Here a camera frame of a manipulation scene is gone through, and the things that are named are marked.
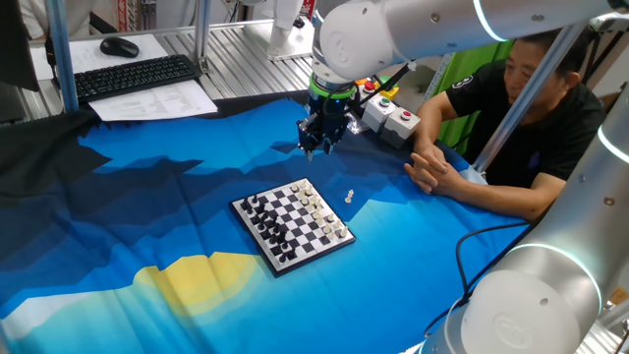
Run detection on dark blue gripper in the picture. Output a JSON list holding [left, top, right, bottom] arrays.
[[297, 95, 355, 163]]

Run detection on black white magnetic chessboard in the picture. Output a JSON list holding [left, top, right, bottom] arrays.
[[229, 176, 357, 278]]

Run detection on person's right forearm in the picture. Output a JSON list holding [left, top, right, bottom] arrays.
[[415, 90, 461, 153]]

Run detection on person's left forearm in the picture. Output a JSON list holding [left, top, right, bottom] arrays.
[[444, 171, 569, 223]]

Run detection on person's right hand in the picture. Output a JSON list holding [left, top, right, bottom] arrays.
[[412, 141, 448, 171]]

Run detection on person's left hand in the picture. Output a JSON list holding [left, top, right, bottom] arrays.
[[403, 161, 466, 198]]

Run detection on clear plastic bag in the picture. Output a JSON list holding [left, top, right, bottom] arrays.
[[343, 110, 370, 137]]

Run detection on white box with green button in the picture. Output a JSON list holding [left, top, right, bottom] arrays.
[[362, 95, 398, 134]]

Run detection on white box with red button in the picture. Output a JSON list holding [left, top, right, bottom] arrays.
[[381, 106, 423, 149]]

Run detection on yellow button box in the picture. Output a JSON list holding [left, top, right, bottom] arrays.
[[377, 76, 401, 102]]

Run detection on silver metal plate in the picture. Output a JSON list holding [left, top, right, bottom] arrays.
[[242, 18, 320, 63]]

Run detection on blue mountain print tablecloth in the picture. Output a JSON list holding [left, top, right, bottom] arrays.
[[0, 97, 535, 354]]

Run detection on printed paper sheet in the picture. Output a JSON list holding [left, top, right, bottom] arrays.
[[87, 79, 219, 123]]

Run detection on green fabric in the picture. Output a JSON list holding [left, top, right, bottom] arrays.
[[434, 39, 516, 154]]

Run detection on black keyboard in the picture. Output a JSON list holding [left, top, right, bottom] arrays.
[[72, 53, 204, 104]]

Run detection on black computer mouse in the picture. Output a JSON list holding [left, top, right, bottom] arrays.
[[99, 36, 141, 59]]

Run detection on person in black shirt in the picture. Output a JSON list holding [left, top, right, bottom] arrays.
[[444, 29, 608, 217]]

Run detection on white paper sheet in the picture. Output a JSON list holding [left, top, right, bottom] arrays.
[[28, 32, 171, 83]]

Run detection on person in white shirt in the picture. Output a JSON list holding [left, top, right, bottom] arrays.
[[18, 0, 97, 40]]

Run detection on black table cloth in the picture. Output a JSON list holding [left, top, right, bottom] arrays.
[[0, 87, 355, 207]]

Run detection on black monitor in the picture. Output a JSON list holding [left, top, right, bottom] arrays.
[[0, 0, 41, 93]]

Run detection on white pedestal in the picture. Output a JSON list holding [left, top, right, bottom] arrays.
[[267, 0, 307, 50]]

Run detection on aluminium frame post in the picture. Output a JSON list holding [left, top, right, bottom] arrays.
[[193, 0, 213, 74], [471, 22, 591, 174], [43, 0, 81, 114]]

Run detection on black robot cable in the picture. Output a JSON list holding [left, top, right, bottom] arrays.
[[423, 220, 532, 338]]

